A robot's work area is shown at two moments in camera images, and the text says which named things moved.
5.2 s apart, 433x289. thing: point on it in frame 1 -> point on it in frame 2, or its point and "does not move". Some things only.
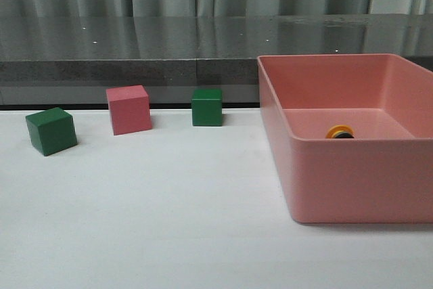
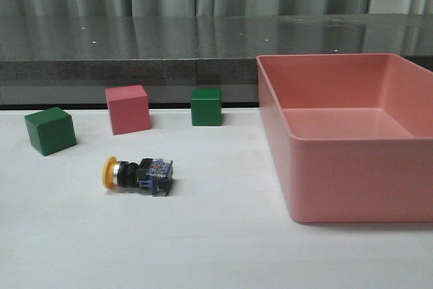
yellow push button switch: x=340 y=132 -> x=152 y=176
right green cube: x=207 y=107 does not move
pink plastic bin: x=383 y=175 does not move
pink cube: x=130 y=109 does not move
